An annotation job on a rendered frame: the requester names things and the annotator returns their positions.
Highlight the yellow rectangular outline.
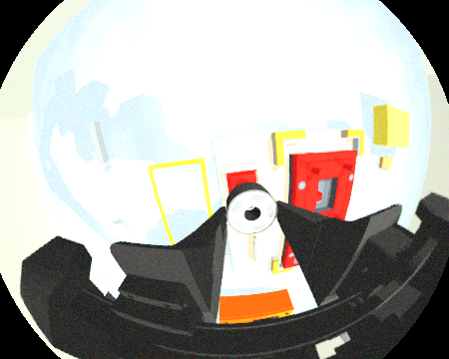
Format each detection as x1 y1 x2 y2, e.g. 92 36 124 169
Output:
148 159 213 244

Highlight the yellow rectangular block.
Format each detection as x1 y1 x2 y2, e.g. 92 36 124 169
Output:
372 104 411 148

